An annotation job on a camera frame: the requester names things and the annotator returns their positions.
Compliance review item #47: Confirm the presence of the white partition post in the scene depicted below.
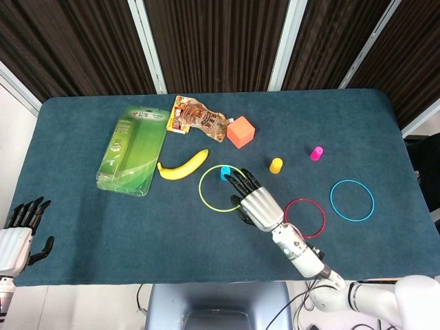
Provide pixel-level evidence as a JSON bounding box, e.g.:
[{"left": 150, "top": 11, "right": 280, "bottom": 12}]
[
  {"left": 127, "top": 0, "right": 168, "bottom": 94},
  {"left": 267, "top": 0, "right": 303, "bottom": 92},
  {"left": 401, "top": 99, "right": 440, "bottom": 138},
  {"left": 0, "top": 60, "right": 43, "bottom": 118},
  {"left": 338, "top": 0, "right": 393, "bottom": 89}
]

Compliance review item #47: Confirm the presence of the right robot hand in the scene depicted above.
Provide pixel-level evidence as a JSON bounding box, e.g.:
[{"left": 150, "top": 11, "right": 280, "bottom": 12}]
[{"left": 225, "top": 167, "right": 285, "bottom": 232}]

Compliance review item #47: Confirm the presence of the green blister package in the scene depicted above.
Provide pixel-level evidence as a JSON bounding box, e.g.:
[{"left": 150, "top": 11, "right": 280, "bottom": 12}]
[{"left": 96, "top": 104, "right": 172, "bottom": 197}]

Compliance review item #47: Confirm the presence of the black equipment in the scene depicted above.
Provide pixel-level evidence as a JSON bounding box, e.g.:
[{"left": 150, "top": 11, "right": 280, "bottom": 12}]
[{"left": 404, "top": 134, "right": 440, "bottom": 221}]

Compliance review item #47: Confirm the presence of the orange snack pouch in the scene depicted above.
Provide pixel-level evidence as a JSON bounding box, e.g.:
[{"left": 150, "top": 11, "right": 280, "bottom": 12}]
[{"left": 177, "top": 97, "right": 230, "bottom": 143}]

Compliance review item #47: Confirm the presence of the blue plastic ring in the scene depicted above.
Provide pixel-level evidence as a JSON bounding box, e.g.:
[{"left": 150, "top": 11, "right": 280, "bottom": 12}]
[{"left": 329, "top": 179, "right": 375, "bottom": 223}]

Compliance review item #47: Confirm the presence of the red plastic ring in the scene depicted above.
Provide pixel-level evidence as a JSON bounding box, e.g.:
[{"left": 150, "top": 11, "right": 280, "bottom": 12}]
[{"left": 284, "top": 197, "right": 326, "bottom": 239}]

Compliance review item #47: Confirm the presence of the yellow toy banana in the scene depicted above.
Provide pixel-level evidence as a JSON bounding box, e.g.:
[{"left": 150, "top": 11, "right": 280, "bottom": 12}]
[{"left": 157, "top": 148, "right": 210, "bottom": 181}]

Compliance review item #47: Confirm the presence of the yellow plastic ring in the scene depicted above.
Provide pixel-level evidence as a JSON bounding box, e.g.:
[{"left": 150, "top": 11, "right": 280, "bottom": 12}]
[{"left": 198, "top": 164, "right": 249, "bottom": 212}]

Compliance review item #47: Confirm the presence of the yellow red snack packet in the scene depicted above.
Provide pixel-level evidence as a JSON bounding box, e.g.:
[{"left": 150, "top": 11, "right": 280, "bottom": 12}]
[{"left": 166, "top": 95, "right": 192, "bottom": 134}]

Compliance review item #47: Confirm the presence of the brown slatted partition panel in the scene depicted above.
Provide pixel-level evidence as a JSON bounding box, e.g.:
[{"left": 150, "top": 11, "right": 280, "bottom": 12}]
[
  {"left": 346, "top": 0, "right": 440, "bottom": 130},
  {"left": 144, "top": 0, "right": 293, "bottom": 94},
  {"left": 0, "top": 0, "right": 155, "bottom": 102},
  {"left": 281, "top": 0, "right": 393, "bottom": 91}
]

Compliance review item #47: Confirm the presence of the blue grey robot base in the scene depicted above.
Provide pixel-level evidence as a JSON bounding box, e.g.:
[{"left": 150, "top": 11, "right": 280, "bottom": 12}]
[{"left": 144, "top": 282, "right": 293, "bottom": 330}]

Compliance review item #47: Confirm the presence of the black cable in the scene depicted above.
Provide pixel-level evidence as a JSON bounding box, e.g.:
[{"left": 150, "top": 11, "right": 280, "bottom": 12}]
[
  {"left": 266, "top": 278, "right": 322, "bottom": 330},
  {"left": 136, "top": 283, "right": 149, "bottom": 314}
]

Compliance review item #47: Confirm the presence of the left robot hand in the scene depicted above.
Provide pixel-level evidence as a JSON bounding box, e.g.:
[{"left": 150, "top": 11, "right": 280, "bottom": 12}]
[{"left": 0, "top": 196, "right": 55, "bottom": 277}]

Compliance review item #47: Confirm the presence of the dark teal table cloth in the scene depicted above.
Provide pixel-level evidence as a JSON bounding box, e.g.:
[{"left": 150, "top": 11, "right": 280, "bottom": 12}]
[{"left": 12, "top": 88, "right": 440, "bottom": 287}]

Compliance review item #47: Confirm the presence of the orange foam cube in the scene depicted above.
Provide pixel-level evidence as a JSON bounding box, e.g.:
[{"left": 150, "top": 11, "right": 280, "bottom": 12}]
[{"left": 226, "top": 115, "right": 256, "bottom": 149}]

